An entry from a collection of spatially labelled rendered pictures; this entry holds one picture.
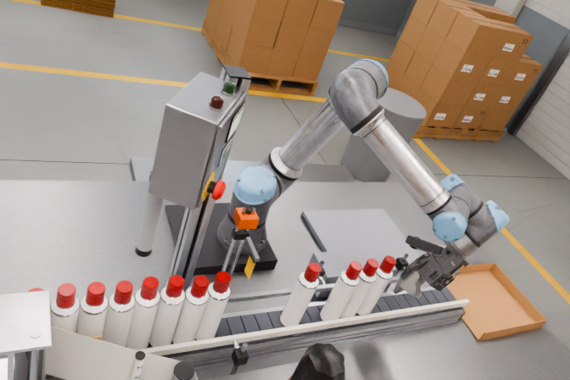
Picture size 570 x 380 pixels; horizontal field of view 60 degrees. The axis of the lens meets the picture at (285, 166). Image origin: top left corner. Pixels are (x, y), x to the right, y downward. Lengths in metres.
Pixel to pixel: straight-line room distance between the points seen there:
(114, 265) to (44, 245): 0.19
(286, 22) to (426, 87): 1.44
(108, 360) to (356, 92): 0.77
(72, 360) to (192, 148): 0.47
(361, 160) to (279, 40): 1.38
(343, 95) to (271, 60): 3.32
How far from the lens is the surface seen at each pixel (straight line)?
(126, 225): 1.55
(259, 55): 4.43
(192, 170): 0.88
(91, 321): 1.08
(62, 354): 1.07
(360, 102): 1.19
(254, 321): 1.32
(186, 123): 0.84
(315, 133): 1.39
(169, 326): 1.15
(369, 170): 3.71
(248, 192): 1.38
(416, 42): 5.02
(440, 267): 1.40
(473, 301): 1.84
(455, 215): 1.24
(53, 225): 1.53
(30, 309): 0.94
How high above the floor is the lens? 1.88
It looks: 32 degrees down
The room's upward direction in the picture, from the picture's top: 21 degrees clockwise
